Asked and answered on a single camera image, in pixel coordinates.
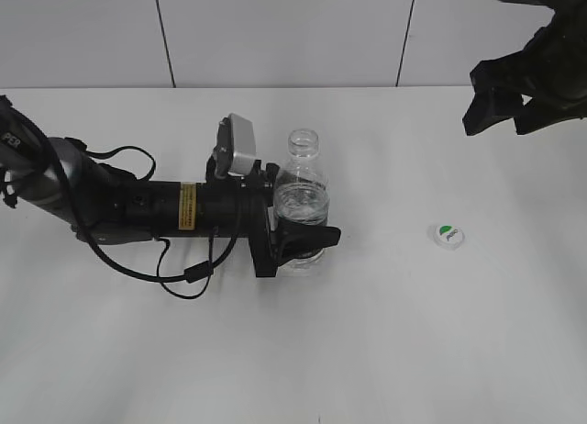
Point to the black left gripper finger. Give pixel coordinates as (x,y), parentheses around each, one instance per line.
(295,240)

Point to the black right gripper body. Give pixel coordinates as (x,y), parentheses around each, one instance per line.
(552,63)

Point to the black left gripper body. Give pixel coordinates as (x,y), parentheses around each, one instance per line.
(236,207)

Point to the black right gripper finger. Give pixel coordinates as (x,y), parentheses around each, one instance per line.
(543,112)
(489,108)

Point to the clear water bottle green label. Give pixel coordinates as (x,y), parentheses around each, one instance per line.
(300,192)

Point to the white green bottle cap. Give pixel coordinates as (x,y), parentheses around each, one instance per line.
(448,237)

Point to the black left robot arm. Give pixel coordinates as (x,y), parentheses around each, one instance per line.
(105,205)

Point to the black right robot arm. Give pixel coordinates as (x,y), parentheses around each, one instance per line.
(541,85)

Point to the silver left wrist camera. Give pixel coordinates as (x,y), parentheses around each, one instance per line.
(235,149)

